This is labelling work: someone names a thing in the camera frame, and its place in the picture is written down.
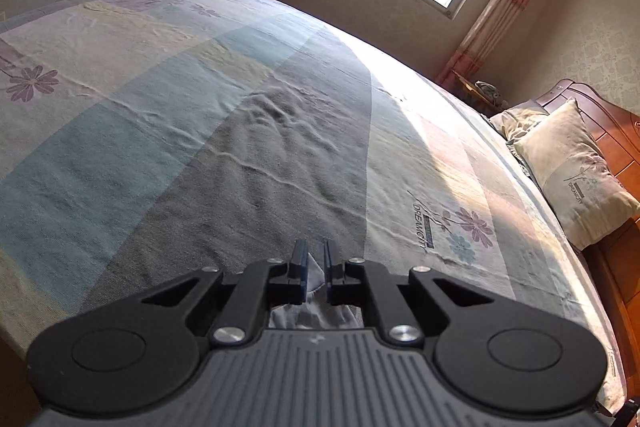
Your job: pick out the grey patterned bundle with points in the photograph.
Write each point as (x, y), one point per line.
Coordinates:
(487, 92)

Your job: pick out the wooden headboard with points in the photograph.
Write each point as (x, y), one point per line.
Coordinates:
(615, 132)

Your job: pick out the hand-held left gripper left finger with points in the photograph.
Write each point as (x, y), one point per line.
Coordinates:
(301, 269)

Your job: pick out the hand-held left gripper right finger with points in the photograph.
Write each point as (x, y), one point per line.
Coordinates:
(327, 272)

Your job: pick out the wooden nightstand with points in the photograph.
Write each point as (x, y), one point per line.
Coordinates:
(467, 89)

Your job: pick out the small beige pillow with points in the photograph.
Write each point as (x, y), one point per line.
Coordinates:
(515, 122)

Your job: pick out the grey pants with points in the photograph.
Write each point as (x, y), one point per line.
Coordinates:
(315, 282)

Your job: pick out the large beige printed pillow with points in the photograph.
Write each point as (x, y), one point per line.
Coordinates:
(575, 177)

